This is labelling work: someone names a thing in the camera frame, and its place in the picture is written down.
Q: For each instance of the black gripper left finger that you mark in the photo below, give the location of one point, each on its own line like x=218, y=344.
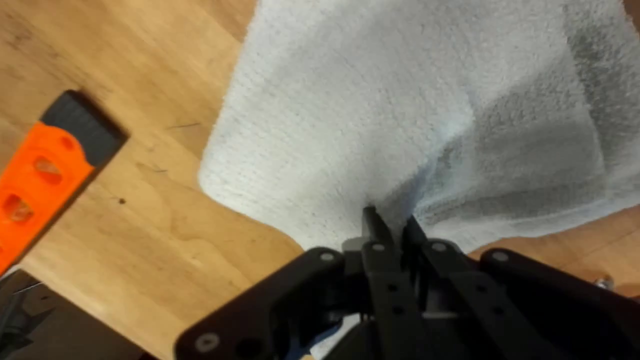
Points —
x=398, y=323

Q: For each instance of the white towel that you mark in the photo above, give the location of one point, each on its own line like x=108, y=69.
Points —
x=477, y=119

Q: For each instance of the orange black tool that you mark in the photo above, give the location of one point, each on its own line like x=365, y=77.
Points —
x=52, y=165

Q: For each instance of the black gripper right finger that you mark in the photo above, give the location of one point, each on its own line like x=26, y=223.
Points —
x=469, y=310

